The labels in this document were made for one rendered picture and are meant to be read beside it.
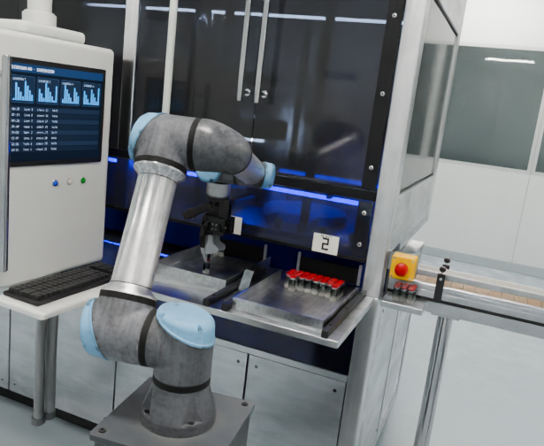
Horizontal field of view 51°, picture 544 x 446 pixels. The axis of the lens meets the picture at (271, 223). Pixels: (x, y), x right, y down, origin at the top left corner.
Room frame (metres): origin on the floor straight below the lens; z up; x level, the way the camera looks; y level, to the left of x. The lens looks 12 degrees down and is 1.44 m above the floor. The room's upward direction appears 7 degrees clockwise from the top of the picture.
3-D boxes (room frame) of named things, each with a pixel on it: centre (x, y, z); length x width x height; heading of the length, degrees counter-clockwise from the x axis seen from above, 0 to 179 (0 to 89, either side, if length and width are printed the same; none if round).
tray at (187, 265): (1.81, 0.17, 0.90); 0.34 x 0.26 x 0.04; 159
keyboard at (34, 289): (1.71, 0.60, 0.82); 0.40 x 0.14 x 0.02; 155
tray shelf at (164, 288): (1.68, 0.04, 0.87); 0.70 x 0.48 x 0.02; 69
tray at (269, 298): (1.58, -0.10, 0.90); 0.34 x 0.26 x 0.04; 158
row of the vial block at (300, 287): (1.68, -0.15, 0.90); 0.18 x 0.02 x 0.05; 68
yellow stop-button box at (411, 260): (1.70, -0.42, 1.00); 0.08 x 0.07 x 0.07; 159
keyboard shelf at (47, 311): (1.72, 0.63, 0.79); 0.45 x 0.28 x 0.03; 155
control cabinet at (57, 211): (1.82, 0.78, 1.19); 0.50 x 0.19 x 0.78; 155
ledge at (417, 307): (1.73, -0.45, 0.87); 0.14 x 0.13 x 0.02; 159
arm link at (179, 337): (1.06, 0.15, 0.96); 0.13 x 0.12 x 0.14; 81
